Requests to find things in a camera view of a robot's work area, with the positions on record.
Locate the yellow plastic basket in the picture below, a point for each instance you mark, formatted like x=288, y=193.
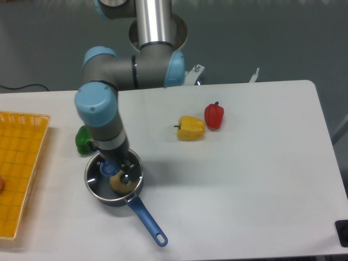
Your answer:
x=22, y=137

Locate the green bell pepper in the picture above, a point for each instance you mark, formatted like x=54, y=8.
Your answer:
x=84, y=142

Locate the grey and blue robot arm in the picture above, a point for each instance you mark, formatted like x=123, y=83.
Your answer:
x=158, y=64

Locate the dark pot with blue handle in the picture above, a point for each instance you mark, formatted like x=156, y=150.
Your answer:
x=149, y=222

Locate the white bracket with bolt right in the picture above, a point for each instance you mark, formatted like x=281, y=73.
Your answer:
x=254, y=77

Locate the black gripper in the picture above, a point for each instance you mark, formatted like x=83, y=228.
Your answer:
x=118, y=152

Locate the glass pot lid blue knob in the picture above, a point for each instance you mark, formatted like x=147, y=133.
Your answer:
x=97, y=174

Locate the beige donut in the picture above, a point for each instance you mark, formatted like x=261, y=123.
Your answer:
x=121, y=183

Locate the yellow bell pepper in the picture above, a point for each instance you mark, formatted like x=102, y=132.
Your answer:
x=190, y=128

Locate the red bell pepper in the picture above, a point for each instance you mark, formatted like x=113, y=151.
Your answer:
x=213, y=115

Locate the black device at table corner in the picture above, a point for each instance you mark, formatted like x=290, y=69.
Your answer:
x=342, y=230

